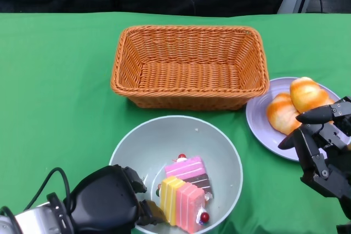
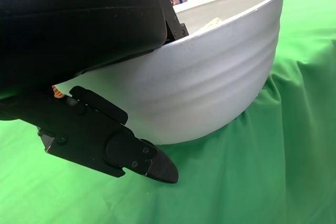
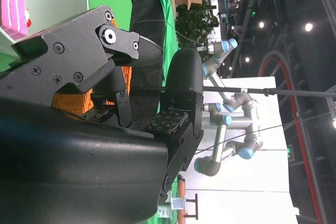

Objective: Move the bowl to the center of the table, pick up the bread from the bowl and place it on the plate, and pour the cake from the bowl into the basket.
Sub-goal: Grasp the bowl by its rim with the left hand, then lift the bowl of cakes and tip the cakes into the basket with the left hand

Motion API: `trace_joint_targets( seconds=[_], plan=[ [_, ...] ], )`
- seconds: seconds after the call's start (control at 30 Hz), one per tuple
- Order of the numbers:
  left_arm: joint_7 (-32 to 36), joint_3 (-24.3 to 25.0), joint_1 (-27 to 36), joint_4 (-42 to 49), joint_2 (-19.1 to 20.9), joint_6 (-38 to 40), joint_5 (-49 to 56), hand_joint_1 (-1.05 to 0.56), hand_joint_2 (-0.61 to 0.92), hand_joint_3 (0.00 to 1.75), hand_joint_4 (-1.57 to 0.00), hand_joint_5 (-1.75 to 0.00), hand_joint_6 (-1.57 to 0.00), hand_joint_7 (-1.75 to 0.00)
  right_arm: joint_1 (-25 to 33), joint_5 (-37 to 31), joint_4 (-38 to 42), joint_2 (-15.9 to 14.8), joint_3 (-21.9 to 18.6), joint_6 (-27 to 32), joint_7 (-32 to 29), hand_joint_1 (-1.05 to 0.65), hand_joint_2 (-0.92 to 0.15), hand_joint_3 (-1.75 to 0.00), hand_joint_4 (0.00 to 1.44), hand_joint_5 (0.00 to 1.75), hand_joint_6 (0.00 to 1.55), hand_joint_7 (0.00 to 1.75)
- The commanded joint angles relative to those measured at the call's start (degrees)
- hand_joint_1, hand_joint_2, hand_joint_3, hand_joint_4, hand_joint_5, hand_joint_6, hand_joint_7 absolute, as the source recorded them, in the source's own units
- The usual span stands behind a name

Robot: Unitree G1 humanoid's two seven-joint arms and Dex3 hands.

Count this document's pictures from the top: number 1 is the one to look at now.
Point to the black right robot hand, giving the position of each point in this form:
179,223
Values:
326,141

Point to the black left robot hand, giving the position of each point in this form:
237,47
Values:
104,201

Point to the shell shaped orange striped bread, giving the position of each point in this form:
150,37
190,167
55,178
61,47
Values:
307,94

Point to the round orange striped bread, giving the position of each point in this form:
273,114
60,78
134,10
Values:
279,116

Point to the pink and yellow cake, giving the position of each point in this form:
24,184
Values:
181,201

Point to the grey-green bowl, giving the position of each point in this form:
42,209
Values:
153,141

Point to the pink and brown cake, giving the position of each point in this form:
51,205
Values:
186,169

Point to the lavender plate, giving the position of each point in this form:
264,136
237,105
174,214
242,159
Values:
260,119

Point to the orange wicker basket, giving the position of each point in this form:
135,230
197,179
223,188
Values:
189,80

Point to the green tablecloth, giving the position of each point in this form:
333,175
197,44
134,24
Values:
55,67

